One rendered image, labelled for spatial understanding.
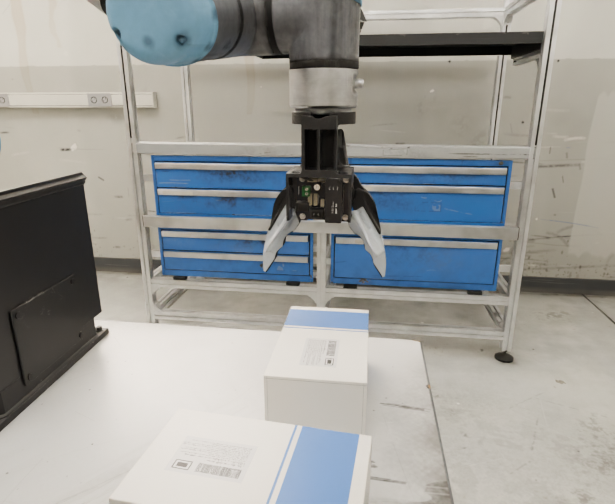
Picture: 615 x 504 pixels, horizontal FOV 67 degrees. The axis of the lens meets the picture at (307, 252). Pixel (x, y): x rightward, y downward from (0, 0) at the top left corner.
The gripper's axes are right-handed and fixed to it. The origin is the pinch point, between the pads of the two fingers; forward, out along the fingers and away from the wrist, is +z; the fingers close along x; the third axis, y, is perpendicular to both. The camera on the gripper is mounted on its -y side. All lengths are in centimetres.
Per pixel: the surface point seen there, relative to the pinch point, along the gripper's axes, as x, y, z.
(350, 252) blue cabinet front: -2, -141, 42
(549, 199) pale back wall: 108, -226, 33
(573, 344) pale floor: 105, -158, 89
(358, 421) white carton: 5.2, 10.0, 14.4
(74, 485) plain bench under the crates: -24.7, 19.8, 18.2
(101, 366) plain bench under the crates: -35.1, -3.0, 18.3
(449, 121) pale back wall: 48, -226, -11
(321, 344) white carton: -0.1, 1.7, 9.3
